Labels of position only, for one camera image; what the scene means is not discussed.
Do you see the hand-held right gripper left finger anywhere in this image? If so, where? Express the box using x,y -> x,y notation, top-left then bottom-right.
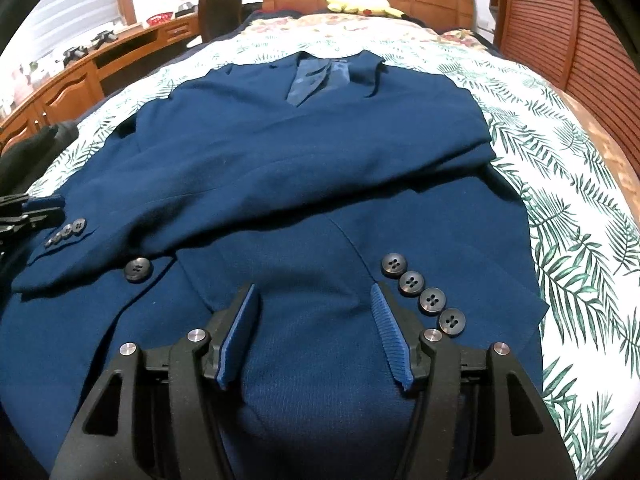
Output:
50,282 -> 262,480

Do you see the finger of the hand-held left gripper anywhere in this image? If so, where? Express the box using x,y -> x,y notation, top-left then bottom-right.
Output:
0,194 -> 67,235

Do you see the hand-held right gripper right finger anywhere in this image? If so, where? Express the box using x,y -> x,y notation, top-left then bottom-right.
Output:
369,282 -> 573,480

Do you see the blue suit jacket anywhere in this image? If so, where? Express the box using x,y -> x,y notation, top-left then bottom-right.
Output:
0,50 -> 551,480

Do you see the black folded garment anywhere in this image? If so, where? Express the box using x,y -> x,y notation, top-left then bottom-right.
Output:
0,122 -> 78,173

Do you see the wooden desk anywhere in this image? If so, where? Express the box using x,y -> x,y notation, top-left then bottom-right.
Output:
0,10 -> 201,146

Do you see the grey window blind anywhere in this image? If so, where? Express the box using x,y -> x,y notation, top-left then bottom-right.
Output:
10,0 -> 121,61

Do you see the dark chair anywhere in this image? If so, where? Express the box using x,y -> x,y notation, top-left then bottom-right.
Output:
197,0 -> 248,43

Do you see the floral blanket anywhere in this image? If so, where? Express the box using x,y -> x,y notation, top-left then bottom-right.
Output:
245,12 -> 481,48

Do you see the yellow plush toy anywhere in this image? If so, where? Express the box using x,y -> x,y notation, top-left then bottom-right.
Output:
325,0 -> 405,18

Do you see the wooden louvered wardrobe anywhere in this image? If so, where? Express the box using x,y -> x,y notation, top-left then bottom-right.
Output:
492,0 -> 640,161

